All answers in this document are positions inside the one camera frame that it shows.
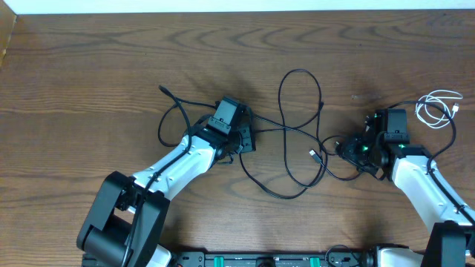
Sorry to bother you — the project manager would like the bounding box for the black right camera cable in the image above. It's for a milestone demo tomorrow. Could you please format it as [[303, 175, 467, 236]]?
[[385, 99, 475, 227]]

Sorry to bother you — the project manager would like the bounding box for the white USB cable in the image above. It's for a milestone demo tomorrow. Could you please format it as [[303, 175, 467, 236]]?
[[413, 89, 464, 130]]

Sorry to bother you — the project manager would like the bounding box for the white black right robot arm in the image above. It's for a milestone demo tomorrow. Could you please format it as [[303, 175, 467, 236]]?
[[335, 108, 474, 266]]

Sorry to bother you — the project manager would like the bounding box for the black left camera cable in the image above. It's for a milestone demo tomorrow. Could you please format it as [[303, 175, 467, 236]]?
[[122, 85, 223, 267]]

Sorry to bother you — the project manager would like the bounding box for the black camera cable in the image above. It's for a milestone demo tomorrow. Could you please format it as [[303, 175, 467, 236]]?
[[385, 99, 475, 227], [122, 85, 223, 267]]

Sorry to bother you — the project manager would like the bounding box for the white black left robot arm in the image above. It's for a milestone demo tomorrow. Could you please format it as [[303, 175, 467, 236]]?
[[76, 97, 255, 266]]

